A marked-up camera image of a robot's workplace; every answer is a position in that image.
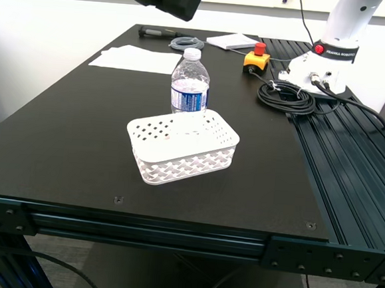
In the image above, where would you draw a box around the white perforated plastic basket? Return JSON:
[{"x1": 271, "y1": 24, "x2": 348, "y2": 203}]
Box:
[{"x1": 122, "y1": 102, "x2": 243, "y2": 192}]

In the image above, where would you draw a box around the black power cable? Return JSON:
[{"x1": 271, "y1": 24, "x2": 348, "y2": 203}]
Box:
[{"x1": 292, "y1": 0, "x2": 321, "y2": 48}]

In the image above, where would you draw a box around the white paper sheet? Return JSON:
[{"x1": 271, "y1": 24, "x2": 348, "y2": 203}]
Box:
[{"x1": 87, "y1": 41, "x2": 185, "y2": 76}]

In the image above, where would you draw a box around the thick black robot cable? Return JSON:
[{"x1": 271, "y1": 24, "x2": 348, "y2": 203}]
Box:
[{"x1": 309, "y1": 78, "x2": 385, "y2": 133}]

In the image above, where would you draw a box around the clear plastic water bottle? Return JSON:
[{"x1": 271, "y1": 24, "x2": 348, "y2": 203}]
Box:
[{"x1": 168, "y1": 46, "x2": 213, "y2": 118}]

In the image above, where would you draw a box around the black grey handle device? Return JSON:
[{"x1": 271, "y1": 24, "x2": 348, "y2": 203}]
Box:
[{"x1": 137, "y1": 25, "x2": 190, "y2": 42}]

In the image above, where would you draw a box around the yellow emergency stop button box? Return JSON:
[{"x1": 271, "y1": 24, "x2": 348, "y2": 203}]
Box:
[{"x1": 242, "y1": 41, "x2": 273, "y2": 76}]

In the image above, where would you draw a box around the thin black floor cable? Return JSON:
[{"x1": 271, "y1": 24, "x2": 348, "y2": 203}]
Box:
[{"x1": 0, "y1": 244, "x2": 108, "y2": 288}]

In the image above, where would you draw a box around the black aluminium table frame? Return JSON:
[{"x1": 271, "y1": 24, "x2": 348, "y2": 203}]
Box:
[{"x1": 0, "y1": 17, "x2": 385, "y2": 288}]

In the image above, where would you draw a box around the white notepad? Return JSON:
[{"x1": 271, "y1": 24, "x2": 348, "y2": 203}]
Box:
[{"x1": 205, "y1": 31, "x2": 259, "y2": 54}]

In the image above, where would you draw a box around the grey coiled cable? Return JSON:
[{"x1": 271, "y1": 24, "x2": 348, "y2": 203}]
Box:
[{"x1": 168, "y1": 34, "x2": 206, "y2": 54}]

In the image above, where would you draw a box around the black coiled cable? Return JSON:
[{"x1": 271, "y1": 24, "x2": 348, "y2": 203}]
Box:
[{"x1": 247, "y1": 71, "x2": 319, "y2": 117}]

